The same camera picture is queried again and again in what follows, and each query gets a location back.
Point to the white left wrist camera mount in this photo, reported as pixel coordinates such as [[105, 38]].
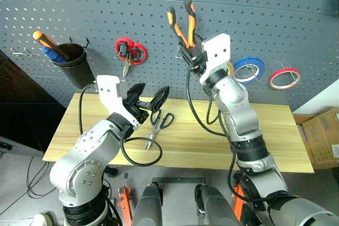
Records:
[[110, 91]]

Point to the silver hook with long prong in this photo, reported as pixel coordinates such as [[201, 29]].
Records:
[[292, 73]]

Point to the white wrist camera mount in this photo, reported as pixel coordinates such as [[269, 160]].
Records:
[[110, 91], [218, 48]]

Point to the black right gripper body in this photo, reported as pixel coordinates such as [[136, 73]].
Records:
[[199, 63]]

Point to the dark rounded grey shape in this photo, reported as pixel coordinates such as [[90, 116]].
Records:
[[147, 204], [214, 204]]

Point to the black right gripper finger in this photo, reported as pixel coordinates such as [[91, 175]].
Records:
[[186, 54], [200, 41]]

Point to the black pegboard cup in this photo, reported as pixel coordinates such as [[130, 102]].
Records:
[[75, 70]]

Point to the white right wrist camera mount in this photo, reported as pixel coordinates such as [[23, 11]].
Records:
[[218, 48]]

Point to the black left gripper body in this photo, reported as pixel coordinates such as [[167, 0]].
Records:
[[136, 109]]

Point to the black pegboard hook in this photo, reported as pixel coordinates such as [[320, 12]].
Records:
[[87, 41]]

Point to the orange stand leg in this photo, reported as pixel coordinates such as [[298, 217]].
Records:
[[125, 202], [237, 202]]

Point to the grey metal floor strip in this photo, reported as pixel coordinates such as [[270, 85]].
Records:
[[180, 180]]

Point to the blue tape roll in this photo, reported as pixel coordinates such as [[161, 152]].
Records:
[[251, 63]]

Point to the orange and black pliers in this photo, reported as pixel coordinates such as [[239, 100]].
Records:
[[191, 25]]

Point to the yellow tape roll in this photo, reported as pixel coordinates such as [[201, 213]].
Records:
[[231, 68]]

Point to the red tape roll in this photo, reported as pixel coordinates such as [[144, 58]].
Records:
[[284, 72]]

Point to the brown cardboard box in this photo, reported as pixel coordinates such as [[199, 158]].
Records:
[[321, 141]]

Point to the silver triangular pegboard hook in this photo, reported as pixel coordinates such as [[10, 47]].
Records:
[[178, 52]]

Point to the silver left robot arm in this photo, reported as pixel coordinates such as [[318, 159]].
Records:
[[84, 162]]

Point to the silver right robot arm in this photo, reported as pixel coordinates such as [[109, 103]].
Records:
[[238, 109]]

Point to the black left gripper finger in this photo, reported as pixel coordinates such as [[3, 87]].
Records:
[[161, 97], [136, 90]]

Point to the white shoe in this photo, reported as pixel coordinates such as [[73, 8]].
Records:
[[42, 220]]

